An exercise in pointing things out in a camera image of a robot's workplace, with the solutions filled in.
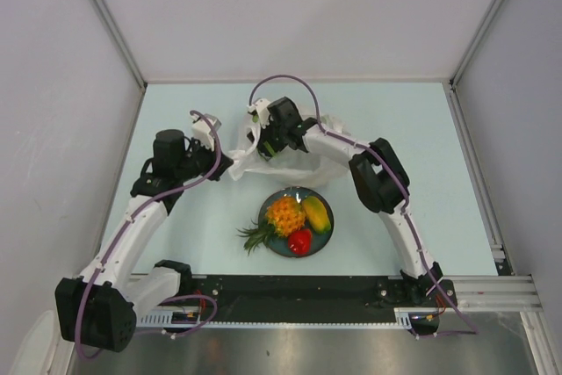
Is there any fake pineapple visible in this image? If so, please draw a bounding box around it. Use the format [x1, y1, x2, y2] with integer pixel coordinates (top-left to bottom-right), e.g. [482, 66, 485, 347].
[238, 196, 306, 254]

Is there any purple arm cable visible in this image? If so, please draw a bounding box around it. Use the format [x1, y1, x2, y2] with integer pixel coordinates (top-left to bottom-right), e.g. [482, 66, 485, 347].
[249, 75, 479, 335]
[74, 110, 223, 359]

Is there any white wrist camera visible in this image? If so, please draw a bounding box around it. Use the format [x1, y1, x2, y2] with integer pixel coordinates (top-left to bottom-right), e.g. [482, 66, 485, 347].
[191, 113, 221, 150]
[247, 98, 271, 128]

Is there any blue ceramic plate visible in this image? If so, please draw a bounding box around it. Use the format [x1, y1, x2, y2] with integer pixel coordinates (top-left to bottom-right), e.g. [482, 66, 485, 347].
[258, 187, 335, 258]

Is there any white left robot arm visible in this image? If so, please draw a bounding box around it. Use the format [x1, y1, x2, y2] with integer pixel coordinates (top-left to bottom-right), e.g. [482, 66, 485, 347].
[54, 120, 232, 352]

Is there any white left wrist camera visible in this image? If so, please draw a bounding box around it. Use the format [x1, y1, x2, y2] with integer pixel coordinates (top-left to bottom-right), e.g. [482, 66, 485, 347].
[191, 113, 221, 150]

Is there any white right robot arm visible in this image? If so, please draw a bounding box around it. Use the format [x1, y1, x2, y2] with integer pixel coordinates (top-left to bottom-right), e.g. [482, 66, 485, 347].
[248, 97, 443, 306]

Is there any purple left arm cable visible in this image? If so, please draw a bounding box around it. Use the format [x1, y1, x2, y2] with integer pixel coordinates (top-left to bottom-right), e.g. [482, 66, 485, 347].
[74, 110, 223, 359]

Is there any fake yellow green mango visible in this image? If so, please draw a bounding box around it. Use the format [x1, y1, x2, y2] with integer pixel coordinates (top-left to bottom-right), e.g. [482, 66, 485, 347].
[301, 196, 332, 234]

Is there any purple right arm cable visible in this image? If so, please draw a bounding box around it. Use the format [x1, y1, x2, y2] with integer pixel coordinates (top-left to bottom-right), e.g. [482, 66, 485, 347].
[249, 75, 479, 335]

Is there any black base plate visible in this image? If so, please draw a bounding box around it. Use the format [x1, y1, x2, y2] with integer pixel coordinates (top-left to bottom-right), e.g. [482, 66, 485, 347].
[154, 275, 456, 325]

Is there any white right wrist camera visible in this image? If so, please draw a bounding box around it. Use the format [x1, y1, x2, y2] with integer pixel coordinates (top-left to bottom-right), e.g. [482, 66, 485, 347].
[247, 98, 271, 128]

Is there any fake red pepper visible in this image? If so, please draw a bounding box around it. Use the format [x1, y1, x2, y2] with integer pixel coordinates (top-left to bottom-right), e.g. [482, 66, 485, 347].
[288, 228, 313, 256]

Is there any white plastic bag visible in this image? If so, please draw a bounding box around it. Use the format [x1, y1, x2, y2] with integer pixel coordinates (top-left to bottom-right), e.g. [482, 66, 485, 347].
[227, 110, 349, 188]

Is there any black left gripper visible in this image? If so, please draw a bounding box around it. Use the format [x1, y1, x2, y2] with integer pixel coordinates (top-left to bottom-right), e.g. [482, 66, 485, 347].
[175, 135, 233, 182]

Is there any white slotted cable duct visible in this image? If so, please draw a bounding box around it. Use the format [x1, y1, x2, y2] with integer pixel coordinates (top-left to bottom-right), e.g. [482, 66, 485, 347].
[137, 309, 412, 330]

